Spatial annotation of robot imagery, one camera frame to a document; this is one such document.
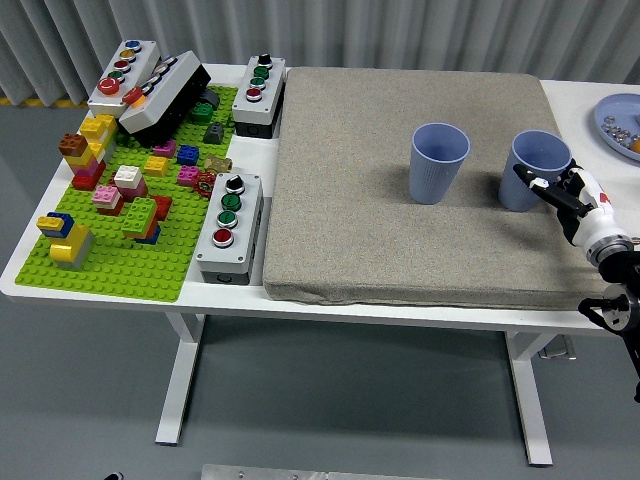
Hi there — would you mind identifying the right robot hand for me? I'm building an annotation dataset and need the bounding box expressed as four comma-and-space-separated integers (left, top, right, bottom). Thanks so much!
511, 158, 629, 249

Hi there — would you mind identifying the blue ribbed plastic cup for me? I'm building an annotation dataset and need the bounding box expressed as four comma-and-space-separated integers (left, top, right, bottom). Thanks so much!
409, 122, 471, 206
498, 129, 573, 213

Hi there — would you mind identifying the blue plate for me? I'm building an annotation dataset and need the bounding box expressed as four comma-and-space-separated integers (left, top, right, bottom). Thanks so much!
593, 93, 640, 162

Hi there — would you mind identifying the white table leg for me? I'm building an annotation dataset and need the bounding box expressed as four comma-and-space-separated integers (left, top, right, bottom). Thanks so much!
154, 312, 206, 446
503, 330, 561, 467

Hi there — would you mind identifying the grey metal plate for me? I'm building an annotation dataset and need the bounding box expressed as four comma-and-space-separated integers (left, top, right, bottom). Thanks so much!
200, 463, 446, 480

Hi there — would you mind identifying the green studded baseplate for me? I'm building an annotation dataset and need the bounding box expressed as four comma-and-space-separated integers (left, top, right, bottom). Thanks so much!
14, 85, 240, 304

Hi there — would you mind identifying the blue yellow grey brick stack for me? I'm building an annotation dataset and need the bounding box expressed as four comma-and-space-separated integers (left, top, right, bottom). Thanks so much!
35, 211, 95, 271

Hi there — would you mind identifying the grey-brown cushion mat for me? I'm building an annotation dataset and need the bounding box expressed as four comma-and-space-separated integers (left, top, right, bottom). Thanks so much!
262, 67, 617, 311

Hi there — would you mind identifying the large four-button control box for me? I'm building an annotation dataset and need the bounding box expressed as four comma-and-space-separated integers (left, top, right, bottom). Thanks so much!
194, 172, 264, 286

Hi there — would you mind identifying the green and orange brick stack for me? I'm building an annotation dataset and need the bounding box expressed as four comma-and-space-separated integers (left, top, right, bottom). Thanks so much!
121, 197, 162, 246

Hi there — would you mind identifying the pink white red brick stack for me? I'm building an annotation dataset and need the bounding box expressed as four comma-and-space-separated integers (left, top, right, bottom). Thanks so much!
91, 184, 125, 217

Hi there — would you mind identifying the white and pink brick stack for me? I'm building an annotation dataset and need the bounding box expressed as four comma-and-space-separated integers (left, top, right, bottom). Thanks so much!
112, 164, 149, 201

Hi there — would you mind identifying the grey pleated curtain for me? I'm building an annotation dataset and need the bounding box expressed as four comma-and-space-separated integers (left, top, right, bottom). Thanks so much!
0, 0, 640, 107

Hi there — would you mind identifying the brown yellow pink red stack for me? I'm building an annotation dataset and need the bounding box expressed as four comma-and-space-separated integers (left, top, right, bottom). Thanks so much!
57, 132, 107, 192

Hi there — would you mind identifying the brass valve red handwheel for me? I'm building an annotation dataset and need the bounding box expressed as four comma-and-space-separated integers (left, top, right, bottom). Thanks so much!
192, 154, 234, 197

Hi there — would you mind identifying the yellow and white brick stack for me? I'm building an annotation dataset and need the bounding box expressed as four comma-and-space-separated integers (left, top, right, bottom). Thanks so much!
78, 113, 119, 165

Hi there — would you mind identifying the small four-button control box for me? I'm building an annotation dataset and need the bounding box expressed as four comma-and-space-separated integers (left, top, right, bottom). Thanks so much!
231, 53, 288, 140

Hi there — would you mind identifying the dark green brick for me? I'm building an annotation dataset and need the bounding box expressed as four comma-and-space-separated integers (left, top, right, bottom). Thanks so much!
189, 102, 217, 124

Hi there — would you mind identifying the yellow black floor tape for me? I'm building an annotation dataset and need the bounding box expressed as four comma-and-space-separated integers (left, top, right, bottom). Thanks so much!
0, 97, 90, 108

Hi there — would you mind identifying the white control box black base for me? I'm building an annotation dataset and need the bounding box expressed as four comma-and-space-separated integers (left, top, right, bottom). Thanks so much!
118, 49, 213, 148

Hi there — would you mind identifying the white five-button control box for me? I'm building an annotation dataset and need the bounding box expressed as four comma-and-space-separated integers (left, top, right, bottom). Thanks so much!
87, 39, 162, 120

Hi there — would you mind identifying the grey metal bracket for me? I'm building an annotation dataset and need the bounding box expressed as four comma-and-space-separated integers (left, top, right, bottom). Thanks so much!
537, 335, 577, 360

